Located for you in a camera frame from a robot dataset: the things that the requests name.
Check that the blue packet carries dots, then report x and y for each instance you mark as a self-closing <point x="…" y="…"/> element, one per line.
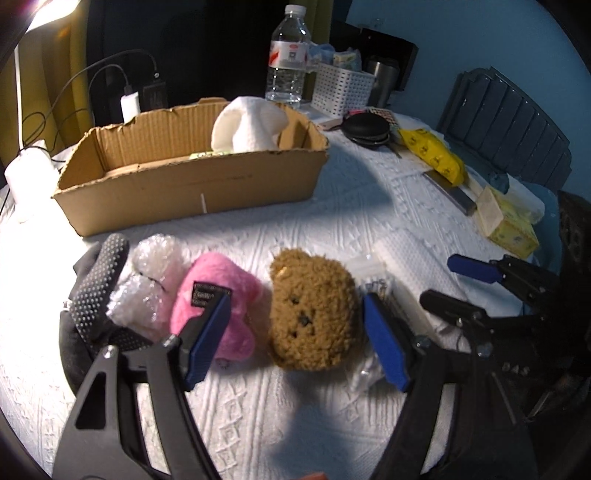
<point x="323" y="53"/>

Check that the yellow curtain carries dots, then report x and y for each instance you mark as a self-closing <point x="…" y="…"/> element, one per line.
<point x="69" y="46"/>

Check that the yellow snack packet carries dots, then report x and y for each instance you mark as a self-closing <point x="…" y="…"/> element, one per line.
<point x="431" y="152"/>

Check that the black square box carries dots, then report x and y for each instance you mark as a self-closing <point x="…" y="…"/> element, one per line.
<point x="392" y="48"/>

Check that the small pinkish white box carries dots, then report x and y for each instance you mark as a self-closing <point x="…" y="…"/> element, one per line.
<point x="323" y="121"/>

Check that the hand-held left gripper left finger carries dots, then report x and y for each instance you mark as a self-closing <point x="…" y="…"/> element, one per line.
<point x="205" y="344"/>

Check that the white perforated plastic basket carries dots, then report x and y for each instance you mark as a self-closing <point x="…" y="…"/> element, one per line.
<point x="341" y="90"/>

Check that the clear plastic zip bag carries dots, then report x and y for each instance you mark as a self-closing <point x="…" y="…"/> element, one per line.
<point x="371" y="274"/>

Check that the yellow-green packet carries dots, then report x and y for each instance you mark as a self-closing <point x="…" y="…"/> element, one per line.
<point x="347" y="58"/>

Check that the black power adapter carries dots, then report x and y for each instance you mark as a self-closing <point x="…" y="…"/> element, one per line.
<point x="153" y="92"/>

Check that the clear water bottle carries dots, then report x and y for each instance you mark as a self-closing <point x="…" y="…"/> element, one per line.
<point x="287" y="60"/>

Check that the white textured tablecloth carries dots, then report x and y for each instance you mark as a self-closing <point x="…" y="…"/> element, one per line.
<point x="258" y="230"/>

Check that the yellow tissue box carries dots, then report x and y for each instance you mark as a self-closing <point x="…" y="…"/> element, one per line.
<point x="508" y="226"/>

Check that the steel tumbler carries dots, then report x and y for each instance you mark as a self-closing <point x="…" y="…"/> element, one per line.
<point x="382" y="81"/>

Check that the white bubble wrap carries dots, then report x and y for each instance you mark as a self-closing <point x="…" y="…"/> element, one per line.
<point x="152" y="261"/>

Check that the white charger plug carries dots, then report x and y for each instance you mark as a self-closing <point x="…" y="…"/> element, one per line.
<point x="130" y="107"/>

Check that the brown bear plush toy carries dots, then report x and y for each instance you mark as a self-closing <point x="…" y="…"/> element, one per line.
<point x="311" y="309"/>

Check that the patterned box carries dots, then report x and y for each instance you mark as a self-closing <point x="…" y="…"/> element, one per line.
<point x="385" y="115"/>

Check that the black round pouch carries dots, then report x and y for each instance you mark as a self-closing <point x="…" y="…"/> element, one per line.
<point x="367" y="129"/>

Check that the white folded paper towel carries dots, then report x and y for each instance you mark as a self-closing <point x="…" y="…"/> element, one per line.
<point x="406" y="258"/>

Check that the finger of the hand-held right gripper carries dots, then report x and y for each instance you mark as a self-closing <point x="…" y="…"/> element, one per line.
<point x="475" y="270"/>
<point x="445" y="307"/>

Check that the black dotted glove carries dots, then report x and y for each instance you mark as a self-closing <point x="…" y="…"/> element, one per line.
<point x="97" y="281"/>

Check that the cardboard box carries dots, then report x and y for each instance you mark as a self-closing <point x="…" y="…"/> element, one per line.
<point x="184" y="184"/>

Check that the grey flat bar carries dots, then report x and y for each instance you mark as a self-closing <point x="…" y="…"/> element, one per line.
<point x="452" y="194"/>

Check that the blue-grey slatted chair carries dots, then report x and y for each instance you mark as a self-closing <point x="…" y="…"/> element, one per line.
<point x="508" y="124"/>

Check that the pink plush toy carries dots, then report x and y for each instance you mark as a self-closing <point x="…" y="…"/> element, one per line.
<point x="240" y="295"/>

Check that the white plush toy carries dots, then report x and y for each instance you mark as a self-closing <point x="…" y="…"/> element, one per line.
<point x="249" y="124"/>

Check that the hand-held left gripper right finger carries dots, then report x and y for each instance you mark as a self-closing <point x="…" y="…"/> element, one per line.
<point x="385" y="346"/>

